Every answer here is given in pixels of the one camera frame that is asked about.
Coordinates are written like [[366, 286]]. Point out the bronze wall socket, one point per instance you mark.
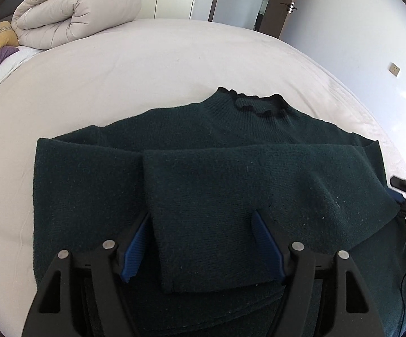
[[395, 69]]

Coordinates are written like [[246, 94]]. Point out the beige folded duvet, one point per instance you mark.
[[83, 10]]

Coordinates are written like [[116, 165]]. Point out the bed with white sheet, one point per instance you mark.
[[136, 77]]

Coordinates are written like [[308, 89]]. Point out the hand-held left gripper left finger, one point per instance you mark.
[[136, 249]]

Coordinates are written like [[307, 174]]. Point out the white pillow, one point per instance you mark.
[[22, 56]]

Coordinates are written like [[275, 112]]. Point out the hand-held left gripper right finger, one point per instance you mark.
[[266, 245]]

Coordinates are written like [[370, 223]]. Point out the dark green knit sweater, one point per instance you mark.
[[206, 182]]

